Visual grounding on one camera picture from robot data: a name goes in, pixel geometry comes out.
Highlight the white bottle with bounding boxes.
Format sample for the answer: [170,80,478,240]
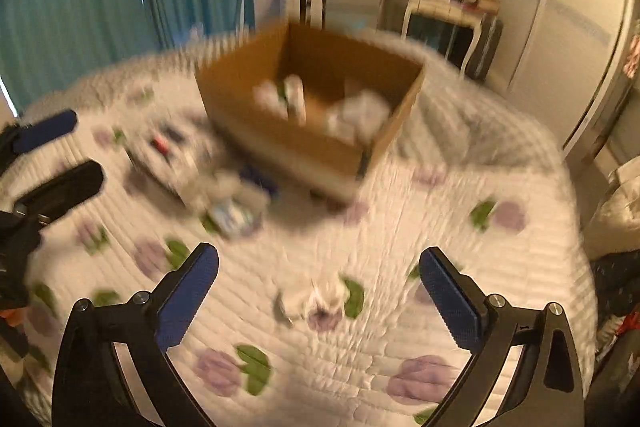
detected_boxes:
[284,75,307,126]

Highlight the dark patterned cloth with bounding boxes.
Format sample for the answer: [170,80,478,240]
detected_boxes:
[594,252,640,360]

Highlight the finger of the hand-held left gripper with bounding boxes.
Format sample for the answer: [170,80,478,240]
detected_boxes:
[0,109,78,175]
[13,160,104,228]

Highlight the brown cardboard box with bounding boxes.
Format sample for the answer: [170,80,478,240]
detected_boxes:
[195,21,426,204]

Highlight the white wardrobe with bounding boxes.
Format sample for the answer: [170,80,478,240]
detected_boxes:
[486,0,632,148]

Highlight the white floral quilt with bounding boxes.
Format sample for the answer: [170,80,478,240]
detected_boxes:
[0,42,597,427]

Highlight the white crumpled cloth bundle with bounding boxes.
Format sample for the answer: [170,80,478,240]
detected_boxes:
[326,89,392,144]

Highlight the small white crumpled cloth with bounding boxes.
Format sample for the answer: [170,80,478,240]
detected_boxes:
[276,279,352,324]

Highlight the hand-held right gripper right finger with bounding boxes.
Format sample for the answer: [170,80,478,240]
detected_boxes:
[419,247,586,427]

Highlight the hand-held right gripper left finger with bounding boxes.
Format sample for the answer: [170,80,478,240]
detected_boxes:
[51,243,219,427]

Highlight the white bag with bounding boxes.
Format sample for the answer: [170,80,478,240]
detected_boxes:
[584,161,640,259]

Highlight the grey small cabinet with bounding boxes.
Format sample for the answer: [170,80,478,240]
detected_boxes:
[324,0,392,34]

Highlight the white and blue cloth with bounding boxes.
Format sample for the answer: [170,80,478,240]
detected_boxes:
[199,172,272,239]

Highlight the white soft cloth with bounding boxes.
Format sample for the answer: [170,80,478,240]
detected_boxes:
[254,80,288,114]

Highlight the white vanity table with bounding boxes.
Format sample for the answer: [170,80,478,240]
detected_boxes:
[399,0,502,78]

